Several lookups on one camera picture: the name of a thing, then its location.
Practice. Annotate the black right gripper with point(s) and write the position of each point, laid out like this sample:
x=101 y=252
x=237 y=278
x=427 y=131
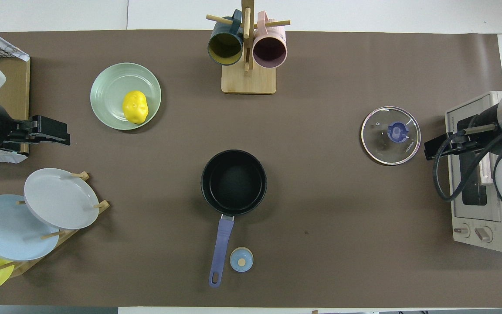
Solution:
x=440 y=146

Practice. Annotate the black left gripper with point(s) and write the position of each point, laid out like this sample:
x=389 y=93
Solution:
x=48 y=126

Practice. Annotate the glass lid blue knob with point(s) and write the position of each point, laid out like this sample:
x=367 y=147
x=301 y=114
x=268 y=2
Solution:
x=381 y=146

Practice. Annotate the yellow potato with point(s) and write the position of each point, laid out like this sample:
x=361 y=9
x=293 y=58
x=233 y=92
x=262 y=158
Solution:
x=135 y=107

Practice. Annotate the grey plate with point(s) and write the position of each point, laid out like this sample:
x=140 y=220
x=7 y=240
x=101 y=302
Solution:
x=59 y=200

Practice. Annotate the light green plate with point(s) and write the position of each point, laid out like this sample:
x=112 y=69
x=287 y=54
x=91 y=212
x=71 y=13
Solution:
x=109 y=93

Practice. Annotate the wooden plate rack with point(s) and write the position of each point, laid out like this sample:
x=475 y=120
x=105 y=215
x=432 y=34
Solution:
x=103 y=204

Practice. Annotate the light blue plate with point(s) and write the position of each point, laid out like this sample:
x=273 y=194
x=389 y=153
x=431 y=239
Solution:
x=7 y=231

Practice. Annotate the white patterned cloth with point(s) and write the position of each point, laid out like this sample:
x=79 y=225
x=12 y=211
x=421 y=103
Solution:
x=7 y=158
x=15 y=52

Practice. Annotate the light wooden board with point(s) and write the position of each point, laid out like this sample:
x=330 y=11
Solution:
x=18 y=93

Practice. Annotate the beige toaster oven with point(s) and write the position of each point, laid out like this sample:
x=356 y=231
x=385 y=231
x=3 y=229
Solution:
x=469 y=218

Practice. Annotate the brown table mat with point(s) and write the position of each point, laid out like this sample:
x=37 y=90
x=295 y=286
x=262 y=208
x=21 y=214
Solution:
x=320 y=131

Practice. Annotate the pink ribbed mug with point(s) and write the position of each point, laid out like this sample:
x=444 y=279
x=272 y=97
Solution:
x=269 y=50

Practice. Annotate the wooden mug rack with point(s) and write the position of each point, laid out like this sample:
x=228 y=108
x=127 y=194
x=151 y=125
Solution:
x=249 y=80

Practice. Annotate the dark teal mug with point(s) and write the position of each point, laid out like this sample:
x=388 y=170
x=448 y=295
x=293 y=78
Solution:
x=225 y=46

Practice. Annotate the small blue round cap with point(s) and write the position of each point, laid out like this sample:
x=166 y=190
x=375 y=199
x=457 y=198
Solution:
x=241 y=260

